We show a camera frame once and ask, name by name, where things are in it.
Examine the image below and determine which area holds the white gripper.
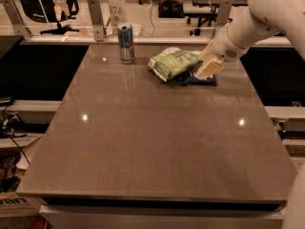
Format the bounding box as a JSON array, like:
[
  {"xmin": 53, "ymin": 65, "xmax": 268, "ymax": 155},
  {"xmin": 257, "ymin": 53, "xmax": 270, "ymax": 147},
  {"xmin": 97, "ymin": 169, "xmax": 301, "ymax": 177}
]
[{"xmin": 195, "ymin": 24, "xmax": 249, "ymax": 79}]

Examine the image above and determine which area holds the blue rxbar blueberry wrapper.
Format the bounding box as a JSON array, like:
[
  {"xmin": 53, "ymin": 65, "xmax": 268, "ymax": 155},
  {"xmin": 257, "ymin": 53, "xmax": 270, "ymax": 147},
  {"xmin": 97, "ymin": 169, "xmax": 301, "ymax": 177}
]
[{"xmin": 176, "ymin": 72, "xmax": 216, "ymax": 86}]

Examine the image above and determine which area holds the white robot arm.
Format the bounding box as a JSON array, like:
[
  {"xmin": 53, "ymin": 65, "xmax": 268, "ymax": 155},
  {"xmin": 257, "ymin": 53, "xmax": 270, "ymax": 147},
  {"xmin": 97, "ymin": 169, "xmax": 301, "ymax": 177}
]
[{"xmin": 195, "ymin": 0, "xmax": 305, "ymax": 79}]

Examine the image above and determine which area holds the green jalapeno chip bag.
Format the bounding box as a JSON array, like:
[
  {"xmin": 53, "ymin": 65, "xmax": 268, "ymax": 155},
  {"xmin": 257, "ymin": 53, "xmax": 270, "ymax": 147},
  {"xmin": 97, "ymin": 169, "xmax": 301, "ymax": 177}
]
[{"xmin": 148, "ymin": 47, "xmax": 201, "ymax": 82}]

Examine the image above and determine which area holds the black office desk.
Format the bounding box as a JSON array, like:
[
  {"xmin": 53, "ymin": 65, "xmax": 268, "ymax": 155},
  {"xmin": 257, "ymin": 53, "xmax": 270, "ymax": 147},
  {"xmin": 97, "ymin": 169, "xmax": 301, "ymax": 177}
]
[{"xmin": 184, "ymin": 0, "xmax": 248, "ymax": 36}]

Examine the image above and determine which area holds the black box with speakers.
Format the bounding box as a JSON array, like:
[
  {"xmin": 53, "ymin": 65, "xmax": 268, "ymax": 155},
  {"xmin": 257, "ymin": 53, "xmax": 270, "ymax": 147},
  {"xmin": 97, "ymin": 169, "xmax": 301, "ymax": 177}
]
[{"xmin": 158, "ymin": 0, "xmax": 184, "ymax": 18}]

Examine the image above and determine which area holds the blue silver energy drink can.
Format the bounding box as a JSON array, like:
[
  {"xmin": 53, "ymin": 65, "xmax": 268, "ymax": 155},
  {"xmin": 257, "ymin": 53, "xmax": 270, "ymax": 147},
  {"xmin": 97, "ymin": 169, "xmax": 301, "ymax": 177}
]
[{"xmin": 117, "ymin": 22, "xmax": 134, "ymax": 63}]

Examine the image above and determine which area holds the cardboard box with lettering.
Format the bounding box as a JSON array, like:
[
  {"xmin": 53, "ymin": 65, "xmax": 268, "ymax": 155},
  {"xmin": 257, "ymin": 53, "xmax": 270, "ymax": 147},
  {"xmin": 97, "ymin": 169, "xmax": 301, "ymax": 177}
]
[{"xmin": 0, "ymin": 192, "xmax": 41, "ymax": 218}]

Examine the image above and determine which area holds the right metal railing bracket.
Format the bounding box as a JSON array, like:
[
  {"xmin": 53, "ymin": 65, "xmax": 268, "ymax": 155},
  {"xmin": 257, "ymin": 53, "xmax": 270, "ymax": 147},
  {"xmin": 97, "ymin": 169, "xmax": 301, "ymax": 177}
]
[{"xmin": 213, "ymin": 0, "xmax": 234, "ymax": 35}]

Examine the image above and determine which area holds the metal railing bracket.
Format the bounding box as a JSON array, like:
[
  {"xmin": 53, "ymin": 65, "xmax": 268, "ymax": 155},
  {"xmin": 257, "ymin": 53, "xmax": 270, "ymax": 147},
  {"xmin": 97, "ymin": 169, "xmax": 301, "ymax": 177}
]
[
  {"xmin": 88, "ymin": 0, "xmax": 106, "ymax": 42},
  {"xmin": 213, "ymin": 0, "xmax": 234, "ymax": 35},
  {"xmin": 0, "ymin": 0, "xmax": 31, "ymax": 39}
]

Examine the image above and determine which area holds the white numbered post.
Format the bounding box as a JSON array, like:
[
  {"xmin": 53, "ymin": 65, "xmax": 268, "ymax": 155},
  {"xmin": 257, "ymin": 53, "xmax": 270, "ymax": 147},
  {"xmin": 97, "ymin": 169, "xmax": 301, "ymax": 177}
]
[{"xmin": 108, "ymin": 0, "xmax": 128, "ymax": 34}]

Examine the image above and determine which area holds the middle metal railing bracket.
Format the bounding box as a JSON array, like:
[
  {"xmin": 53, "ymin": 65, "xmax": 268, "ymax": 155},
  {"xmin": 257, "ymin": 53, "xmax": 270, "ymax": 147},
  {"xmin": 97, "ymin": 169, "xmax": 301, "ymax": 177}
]
[{"xmin": 88, "ymin": 0, "xmax": 106, "ymax": 42}]

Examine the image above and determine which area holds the left metal railing bracket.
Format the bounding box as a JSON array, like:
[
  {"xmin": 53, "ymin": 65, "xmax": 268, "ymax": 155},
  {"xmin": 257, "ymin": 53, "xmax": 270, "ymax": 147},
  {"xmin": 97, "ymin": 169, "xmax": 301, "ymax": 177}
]
[{"xmin": 0, "ymin": 0, "xmax": 31, "ymax": 39}]

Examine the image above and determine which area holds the black cable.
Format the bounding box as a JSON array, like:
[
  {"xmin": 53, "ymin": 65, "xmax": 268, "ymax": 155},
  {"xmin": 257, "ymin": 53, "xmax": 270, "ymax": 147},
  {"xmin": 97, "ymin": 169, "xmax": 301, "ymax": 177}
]
[{"xmin": 1, "ymin": 103, "xmax": 31, "ymax": 166}]

